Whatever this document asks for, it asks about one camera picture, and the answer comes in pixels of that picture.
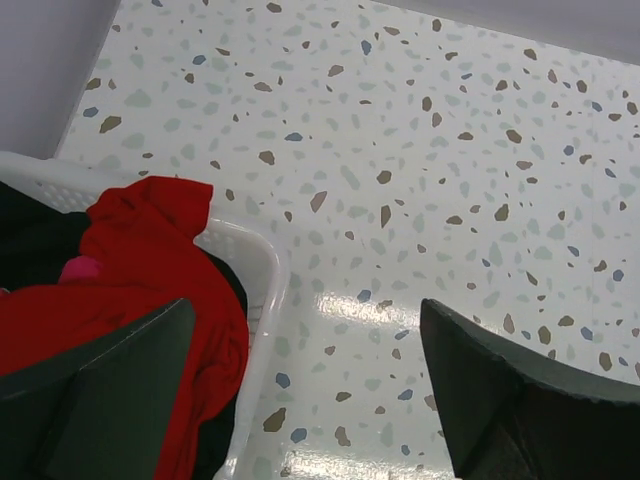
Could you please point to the white plastic laundry basket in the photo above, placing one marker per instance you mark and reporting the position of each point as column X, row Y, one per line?
column 260, row 263

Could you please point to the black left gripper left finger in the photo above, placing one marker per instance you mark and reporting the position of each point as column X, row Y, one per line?
column 100, row 410

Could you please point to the black garment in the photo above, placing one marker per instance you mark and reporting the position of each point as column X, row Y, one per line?
column 143, row 235

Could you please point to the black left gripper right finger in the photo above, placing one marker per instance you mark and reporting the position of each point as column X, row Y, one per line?
column 508, row 412

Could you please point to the pink garment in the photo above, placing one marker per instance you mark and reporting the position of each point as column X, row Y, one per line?
column 79, row 268

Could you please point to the red t-shirt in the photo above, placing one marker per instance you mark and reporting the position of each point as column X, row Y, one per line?
column 123, row 344

